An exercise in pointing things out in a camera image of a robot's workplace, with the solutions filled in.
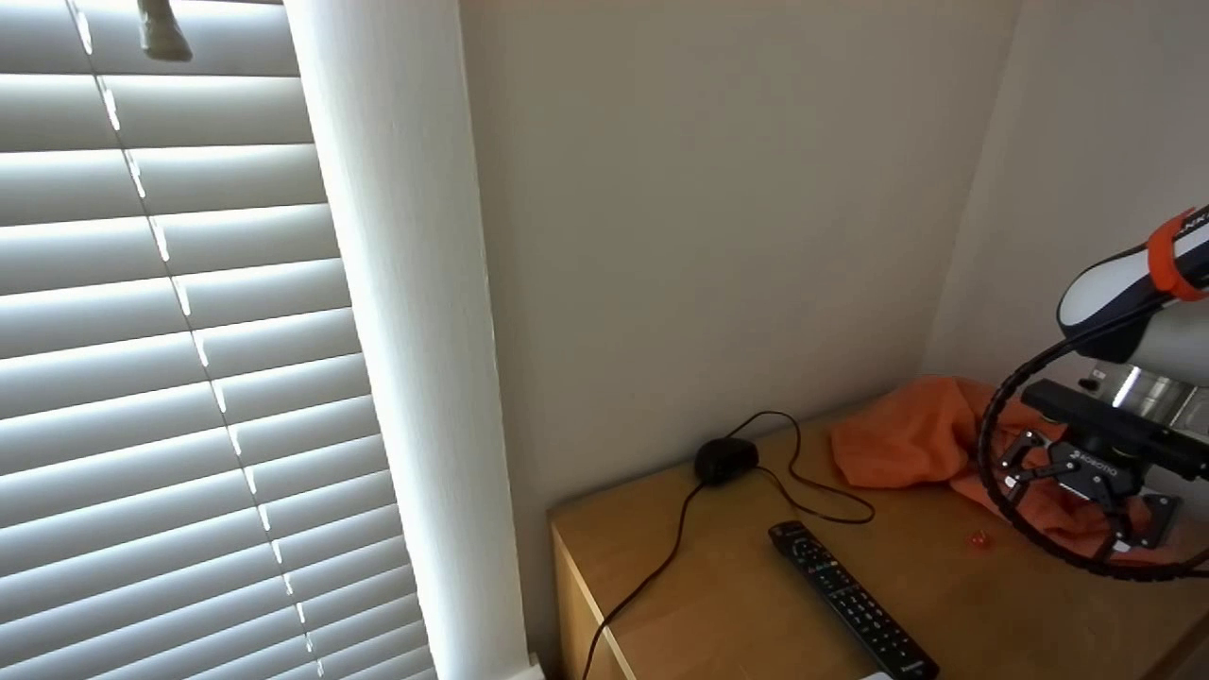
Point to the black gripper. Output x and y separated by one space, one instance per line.
1092 477

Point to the orange towel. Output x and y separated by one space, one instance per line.
899 434

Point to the black TV remote control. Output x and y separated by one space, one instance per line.
853 599

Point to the black round puck device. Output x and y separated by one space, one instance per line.
725 460

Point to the large wooden dresser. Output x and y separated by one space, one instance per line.
729 589

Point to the white window blinds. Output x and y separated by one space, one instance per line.
190 380

